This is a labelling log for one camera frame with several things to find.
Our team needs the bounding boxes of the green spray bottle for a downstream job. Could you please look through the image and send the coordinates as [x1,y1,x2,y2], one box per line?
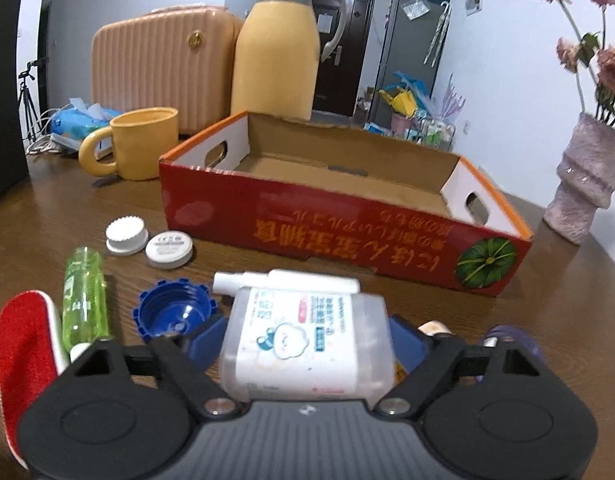
[62,247,111,361]

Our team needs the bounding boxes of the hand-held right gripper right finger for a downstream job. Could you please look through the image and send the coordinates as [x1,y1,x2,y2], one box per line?
[375,315,544,418]

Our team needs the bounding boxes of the white round cap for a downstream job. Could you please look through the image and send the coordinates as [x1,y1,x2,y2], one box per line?
[146,230,194,268]

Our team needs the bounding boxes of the purple notched cap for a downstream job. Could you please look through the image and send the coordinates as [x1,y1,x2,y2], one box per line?
[480,325,545,368]

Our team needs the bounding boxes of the white scalloped cap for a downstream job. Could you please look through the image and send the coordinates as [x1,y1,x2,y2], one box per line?
[106,216,149,256]

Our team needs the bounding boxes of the black monitor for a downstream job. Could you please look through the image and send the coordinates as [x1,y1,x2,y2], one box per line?
[0,0,31,201]

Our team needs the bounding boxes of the yellow thermos jug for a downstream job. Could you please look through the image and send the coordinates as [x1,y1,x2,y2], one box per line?
[231,0,347,121]

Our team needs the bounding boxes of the wire rolling cart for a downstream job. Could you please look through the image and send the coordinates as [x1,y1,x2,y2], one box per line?
[412,115,455,151]

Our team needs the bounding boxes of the red cardboard box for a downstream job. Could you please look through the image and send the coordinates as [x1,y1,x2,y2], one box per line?
[158,111,534,298]

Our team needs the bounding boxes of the yellow watering can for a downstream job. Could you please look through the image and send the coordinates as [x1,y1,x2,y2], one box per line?
[380,87,418,116]

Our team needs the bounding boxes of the black tripod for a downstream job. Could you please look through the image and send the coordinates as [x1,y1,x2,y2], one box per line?
[18,60,48,143]

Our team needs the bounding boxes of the hanging umbrellas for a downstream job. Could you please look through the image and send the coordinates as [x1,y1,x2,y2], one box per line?
[423,2,451,66]

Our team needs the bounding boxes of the yellow mug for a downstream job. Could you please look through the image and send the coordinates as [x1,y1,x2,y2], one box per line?
[78,107,180,181]

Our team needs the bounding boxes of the pink textured vase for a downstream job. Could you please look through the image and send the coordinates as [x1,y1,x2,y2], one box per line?
[543,112,615,246]

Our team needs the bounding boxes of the clear plastic bag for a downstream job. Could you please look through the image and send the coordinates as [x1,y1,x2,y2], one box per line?
[402,0,431,21]

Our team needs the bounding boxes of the pink ribbed suitcase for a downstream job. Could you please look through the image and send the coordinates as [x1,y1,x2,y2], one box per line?
[91,6,243,136]

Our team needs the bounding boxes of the grey fridge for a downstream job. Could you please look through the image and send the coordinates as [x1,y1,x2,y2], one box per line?
[370,0,451,131]

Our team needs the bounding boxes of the blue notched cap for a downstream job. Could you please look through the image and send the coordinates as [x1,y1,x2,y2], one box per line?
[132,280,221,343]

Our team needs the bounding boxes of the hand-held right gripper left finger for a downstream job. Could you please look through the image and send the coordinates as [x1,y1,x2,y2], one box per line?
[62,315,243,421]

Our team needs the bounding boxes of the white cables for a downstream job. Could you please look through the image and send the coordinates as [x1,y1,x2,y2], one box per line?
[25,110,63,156]

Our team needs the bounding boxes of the bunch of dried roses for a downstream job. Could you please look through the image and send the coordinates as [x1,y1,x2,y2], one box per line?
[512,0,615,136]

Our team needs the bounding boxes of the blue tissue pack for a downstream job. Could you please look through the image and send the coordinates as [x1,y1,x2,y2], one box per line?
[52,97,123,141]

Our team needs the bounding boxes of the dark brown door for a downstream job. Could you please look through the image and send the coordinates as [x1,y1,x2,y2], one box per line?
[312,0,377,121]

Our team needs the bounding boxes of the red lint brush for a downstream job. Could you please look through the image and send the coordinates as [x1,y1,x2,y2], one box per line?
[0,289,71,468]

